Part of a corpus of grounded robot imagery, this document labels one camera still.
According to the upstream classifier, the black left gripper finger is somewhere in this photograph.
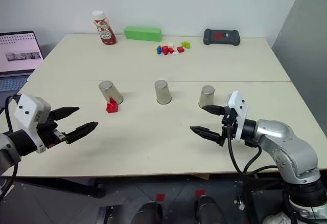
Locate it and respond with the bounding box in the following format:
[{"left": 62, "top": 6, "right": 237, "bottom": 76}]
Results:
[
  {"left": 65, "top": 121, "right": 99, "bottom": 145},
  {"left": 50, "top": 106, "right": 80, "bottom": 120}
]

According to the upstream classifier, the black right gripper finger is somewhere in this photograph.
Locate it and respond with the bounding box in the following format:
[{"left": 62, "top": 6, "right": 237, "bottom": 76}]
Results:
[
  {"left": 202, "top": 104, "right": 227, "bottom": 116},
  {"left": 189, "top": 125, "right": 223, "bottom": 146}
]

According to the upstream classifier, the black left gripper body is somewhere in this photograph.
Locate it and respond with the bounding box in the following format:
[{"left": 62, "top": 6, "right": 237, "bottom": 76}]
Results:
[{"left": 37, "top": 111, "right": 68, "bottom": 149}]

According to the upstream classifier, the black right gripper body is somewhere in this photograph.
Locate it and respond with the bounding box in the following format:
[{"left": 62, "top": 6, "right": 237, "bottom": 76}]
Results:
[{"left": 220, "top": 107, "right": 240, "bottom": 147}]

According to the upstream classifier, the steel cup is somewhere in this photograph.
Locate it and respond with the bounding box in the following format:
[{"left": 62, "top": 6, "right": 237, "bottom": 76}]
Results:
[
  {"left": 198, "top": 85, "right": 216, "bottom": 108},
  {"left": 98, "top": 80, "right": 124, "bottom": 105},
  {"left": 154, "top": 79, "right": 172, "bottom": 105}
]

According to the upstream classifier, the large red toy block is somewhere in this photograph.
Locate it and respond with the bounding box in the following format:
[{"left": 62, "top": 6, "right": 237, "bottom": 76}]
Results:
[{"left": 106, "top": 97, "right": 119, "bottom": 114}]

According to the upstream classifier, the black handheld device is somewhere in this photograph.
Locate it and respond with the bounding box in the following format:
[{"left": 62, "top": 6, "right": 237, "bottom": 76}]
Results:
[{"left": 203, "top": 28, "right": 242, "bottom": 47}]

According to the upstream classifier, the open laptop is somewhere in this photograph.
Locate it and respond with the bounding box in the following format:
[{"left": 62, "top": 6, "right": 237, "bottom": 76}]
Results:
[{"left": 0, "top": 31, "right": 44, "bottom": 92}]

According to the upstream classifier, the dark rounded shape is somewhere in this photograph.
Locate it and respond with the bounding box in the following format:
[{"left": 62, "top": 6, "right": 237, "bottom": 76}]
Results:
[
  {"left": 195, "top": 195, "right": 227, "bottom": 224},
  {"left": 132, "top": 201, "right": 164, "bottom": 224}
]

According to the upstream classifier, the ketchup bottle with white cap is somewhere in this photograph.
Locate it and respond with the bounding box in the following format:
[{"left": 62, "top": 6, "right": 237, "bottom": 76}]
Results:
[{"left": 91, "top": 10, "right": 118, "bottom": 45}]

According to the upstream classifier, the green rectangular box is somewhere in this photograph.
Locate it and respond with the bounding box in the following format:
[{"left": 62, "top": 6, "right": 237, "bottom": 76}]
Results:
[{"left": 124, "top": 26, "right": 163, "bottom": 42}]

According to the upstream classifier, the white crumpled cloth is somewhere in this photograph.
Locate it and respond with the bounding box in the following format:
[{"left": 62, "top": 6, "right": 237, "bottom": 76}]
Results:
[{"left": 263, "top": 213, "right": 292, "bottom": 224}]

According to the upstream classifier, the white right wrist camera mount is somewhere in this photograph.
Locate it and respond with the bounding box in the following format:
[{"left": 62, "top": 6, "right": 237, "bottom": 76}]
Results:
[{"left": 227, "top": 89, "right": 249, "bottom": 142}]

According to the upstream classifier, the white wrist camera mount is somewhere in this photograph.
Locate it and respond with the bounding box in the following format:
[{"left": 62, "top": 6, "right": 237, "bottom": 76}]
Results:
[
  {"left": 227, "top": 89, "right": 249, "bottom": 142},
  {"left": 14, "top": 93, "right": 52, "bottom": 154}
]

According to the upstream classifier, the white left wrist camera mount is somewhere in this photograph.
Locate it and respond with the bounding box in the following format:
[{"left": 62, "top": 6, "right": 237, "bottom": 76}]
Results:
[{"left": 14, "top": 93, "right": 52, "bottom": 154}]

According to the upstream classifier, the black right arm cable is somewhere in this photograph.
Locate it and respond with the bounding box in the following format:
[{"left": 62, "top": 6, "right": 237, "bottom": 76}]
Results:
[{"left": 226, "top": 130, "right": 279, "bottom": 176}]

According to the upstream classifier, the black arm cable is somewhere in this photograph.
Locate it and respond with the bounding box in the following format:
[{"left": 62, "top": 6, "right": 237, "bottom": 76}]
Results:
[
  {"left": 0, "top": 94, "right": 21, "bottom": 199},
  {"left": 226, "top": 130, "right": 279, "bottom": 176}
]

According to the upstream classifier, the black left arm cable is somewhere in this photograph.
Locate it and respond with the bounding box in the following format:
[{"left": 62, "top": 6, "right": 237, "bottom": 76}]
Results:
[{"left": 0, "top": 94, "right": 21, "bottom": 199}]

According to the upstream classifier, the black table frame bar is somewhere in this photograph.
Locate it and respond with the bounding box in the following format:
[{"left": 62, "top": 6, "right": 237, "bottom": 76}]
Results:
[{"left": 15, "top": 176, "right": 106, "bottom": 198}]

